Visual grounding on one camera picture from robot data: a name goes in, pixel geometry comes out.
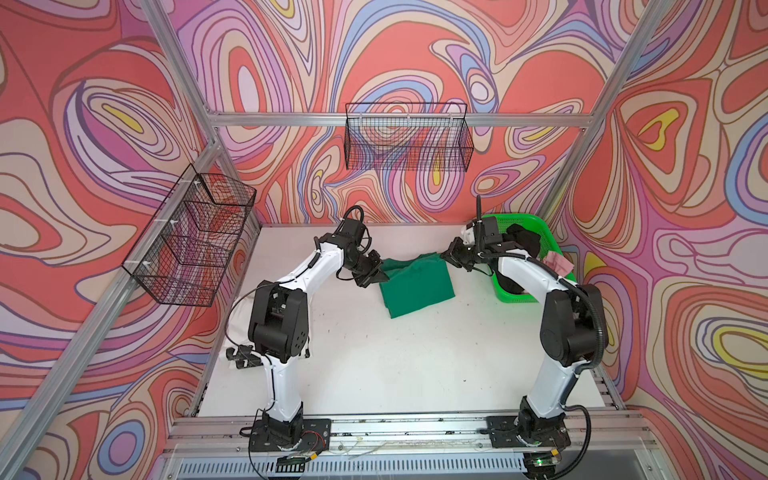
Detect green t shirt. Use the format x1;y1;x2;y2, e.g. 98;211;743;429
380;253;455;318

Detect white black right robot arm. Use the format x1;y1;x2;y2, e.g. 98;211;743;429
440;197;607;448

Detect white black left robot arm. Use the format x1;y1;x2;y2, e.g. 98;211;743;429
247;205;389;451

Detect black t shirt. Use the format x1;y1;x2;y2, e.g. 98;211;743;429
503;223;541;258

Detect pink t shirt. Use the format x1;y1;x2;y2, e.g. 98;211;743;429
542;251;574;277

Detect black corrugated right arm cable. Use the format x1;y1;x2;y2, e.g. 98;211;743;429
475;194;608;480

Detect black wire basket back wall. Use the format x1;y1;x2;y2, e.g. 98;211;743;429
343;101;474;173

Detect black wire basket wall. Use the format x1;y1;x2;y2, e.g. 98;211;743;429
122;166;256;307
343;101;474;173

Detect black wire basket left wall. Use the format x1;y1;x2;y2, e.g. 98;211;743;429
122;166;256;307

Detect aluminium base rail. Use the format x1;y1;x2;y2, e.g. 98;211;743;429
152;410;675;479

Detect aluminium frame profile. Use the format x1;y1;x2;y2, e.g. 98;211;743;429
1;1;646;478

